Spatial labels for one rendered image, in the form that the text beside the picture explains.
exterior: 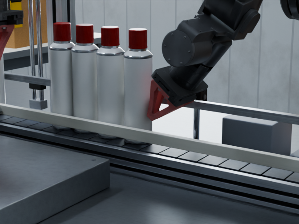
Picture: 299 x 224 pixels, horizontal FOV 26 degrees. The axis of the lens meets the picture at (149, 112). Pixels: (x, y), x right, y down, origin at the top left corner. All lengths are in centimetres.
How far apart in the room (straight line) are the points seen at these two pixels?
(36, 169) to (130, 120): 20
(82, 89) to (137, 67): 13
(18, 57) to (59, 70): 165
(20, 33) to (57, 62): 172
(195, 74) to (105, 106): 20
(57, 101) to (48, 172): 25
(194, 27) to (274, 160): 24
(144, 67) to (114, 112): 11
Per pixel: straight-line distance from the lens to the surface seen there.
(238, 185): 104
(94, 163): 107
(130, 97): 115
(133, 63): 113
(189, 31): 98
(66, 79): 124
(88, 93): 121
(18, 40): 295
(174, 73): 108
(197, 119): 122
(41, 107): 142
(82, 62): 120
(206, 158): 110
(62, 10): 141
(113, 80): 117
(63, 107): 125
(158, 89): 110
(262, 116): 109
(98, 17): 453
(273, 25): 377
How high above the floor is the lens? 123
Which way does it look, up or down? 15 degrees down
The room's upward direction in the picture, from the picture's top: straight up
